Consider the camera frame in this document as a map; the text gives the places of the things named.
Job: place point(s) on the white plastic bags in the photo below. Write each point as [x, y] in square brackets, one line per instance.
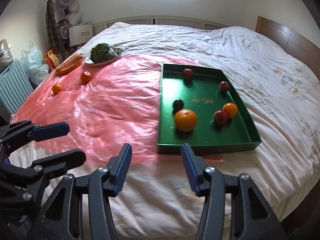
[75, 15]

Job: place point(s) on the printed white sack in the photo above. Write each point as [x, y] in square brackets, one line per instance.
[5, 55]

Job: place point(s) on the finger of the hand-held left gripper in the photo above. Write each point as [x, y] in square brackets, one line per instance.
[65, 158]
[50, 131]

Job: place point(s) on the translucent plastic bag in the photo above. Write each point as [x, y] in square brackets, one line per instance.
[33, 60]

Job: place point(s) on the striped scarf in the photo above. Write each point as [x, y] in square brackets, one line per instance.
[52, 27]

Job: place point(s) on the leafy green vegetable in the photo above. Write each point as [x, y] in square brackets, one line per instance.
[102, 52]

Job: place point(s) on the light blue ribbed board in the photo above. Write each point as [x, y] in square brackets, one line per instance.
[13, 87]

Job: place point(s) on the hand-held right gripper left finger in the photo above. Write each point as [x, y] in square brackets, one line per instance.
[122, 170]

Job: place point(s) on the wooden bed headboard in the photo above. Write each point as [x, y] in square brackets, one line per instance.
[275, 32]

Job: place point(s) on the purple fan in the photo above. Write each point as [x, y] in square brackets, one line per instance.
[64, 31]
[65, 0]

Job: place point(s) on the pink plastic sheet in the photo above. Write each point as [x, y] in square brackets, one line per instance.
[112, 100]

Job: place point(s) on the red apple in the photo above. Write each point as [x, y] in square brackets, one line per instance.
[224, 86]
[187, 73]
[220, 117]

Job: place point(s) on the red yellow package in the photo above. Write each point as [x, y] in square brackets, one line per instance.
[52, 59]

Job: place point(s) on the green shallow tray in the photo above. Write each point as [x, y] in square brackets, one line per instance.
[205, 132]

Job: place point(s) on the dark plum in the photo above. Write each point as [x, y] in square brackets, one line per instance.
[178, 104]

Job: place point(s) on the white plate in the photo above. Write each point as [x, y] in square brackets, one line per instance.
[100, 64]

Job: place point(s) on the white cardboard box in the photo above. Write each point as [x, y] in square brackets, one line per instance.
[81, 35]

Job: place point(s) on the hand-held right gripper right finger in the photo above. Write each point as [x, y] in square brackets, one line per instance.
[191, 172]

